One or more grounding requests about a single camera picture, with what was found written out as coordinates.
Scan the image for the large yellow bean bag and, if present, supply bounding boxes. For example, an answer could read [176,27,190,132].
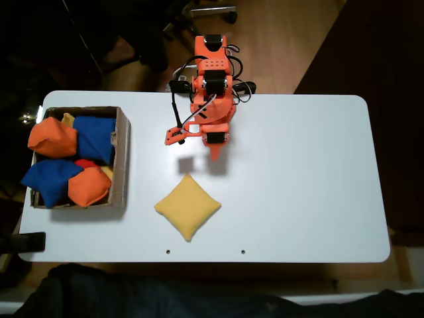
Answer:
[154,172,222,242]

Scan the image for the cardboard box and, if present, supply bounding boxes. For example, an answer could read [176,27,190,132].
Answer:
[30,105,132,210]

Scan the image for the blue bean bag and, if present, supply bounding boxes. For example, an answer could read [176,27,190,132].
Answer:
[72,115,117,166]
[20,159,84,209]

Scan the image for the red bean bag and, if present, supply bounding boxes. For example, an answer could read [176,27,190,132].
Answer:
[74,158,100,169]

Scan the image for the orange bean bag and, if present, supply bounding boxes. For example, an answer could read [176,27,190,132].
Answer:
[27,117,80,158]
[67,166,113,208]

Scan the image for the office chair base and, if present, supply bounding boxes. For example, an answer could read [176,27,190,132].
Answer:
[162,0,239,42]

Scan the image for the person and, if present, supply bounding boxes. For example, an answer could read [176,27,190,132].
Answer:
[13,263,424,318]

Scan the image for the black table clamp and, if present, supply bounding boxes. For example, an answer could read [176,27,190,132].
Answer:
[0,231,46,255]

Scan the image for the white servo wire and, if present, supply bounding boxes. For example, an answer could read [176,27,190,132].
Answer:
[183,93,218,129]

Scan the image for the orange camera mount with board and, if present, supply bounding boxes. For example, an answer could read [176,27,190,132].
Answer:
[164,121,202,146]

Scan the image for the black camera cable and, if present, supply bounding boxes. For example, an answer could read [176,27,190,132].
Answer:
[168,55,203,145]

